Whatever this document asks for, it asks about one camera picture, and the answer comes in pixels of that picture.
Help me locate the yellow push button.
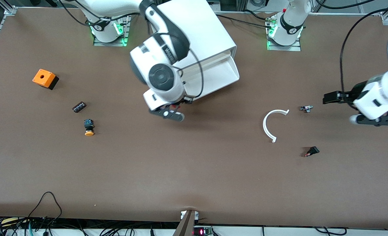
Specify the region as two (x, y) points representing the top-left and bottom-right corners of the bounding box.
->
(84, 119), (95, 136)

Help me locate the white curved plastic arc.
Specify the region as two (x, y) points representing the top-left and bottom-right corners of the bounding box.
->
(263, 109), (290, 144)

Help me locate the device with red display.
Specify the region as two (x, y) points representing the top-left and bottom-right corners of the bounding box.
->
(193, 226), (213, 236)

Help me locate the orange box with hole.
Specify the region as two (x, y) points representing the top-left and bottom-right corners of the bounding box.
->
(32, 69), (60, 90)

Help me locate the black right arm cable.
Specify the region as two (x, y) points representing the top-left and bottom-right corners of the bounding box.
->
(155, 31), (204, 101)

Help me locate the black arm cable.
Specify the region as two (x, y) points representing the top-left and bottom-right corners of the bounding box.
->
(340, 7), (388, 94)
(155, 31), (204, 101)

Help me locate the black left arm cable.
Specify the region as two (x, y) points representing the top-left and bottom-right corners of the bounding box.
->
(340, 7), (388, 94)

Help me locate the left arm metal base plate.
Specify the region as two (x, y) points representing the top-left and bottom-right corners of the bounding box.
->
(267, 15), (301, 51)

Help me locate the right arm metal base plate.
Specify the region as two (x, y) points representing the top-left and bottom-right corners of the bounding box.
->
(93, 15), (131, 47)

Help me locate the black cable to base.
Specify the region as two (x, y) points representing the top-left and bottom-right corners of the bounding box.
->
(215, 9), (277, 30)

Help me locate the brown camera mount bracket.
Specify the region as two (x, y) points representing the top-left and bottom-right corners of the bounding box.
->
(173, 210), (199, 236)

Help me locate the black looping cable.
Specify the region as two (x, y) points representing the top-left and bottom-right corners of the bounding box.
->
(27, 192), (63, 226)

